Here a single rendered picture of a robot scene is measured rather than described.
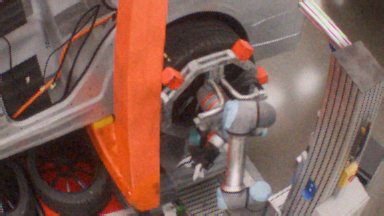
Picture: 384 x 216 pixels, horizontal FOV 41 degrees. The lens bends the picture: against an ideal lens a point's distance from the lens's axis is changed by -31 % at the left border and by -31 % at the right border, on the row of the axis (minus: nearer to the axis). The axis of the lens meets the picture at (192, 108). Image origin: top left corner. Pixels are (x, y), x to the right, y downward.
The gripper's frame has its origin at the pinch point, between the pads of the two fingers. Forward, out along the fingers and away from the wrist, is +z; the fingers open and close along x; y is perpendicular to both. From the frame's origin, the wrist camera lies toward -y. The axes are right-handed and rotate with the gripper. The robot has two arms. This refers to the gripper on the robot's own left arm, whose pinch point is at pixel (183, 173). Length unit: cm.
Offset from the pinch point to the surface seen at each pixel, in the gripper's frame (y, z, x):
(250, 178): 88, -26, 41
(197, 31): -26, -59, 33
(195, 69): -21, -41, 19
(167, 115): -7.4, -17.6, 28.6
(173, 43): -30, -45, 35
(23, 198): -36, 94, 55
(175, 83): -23.1, -30.0, 20.8
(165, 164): 45, 1, 64
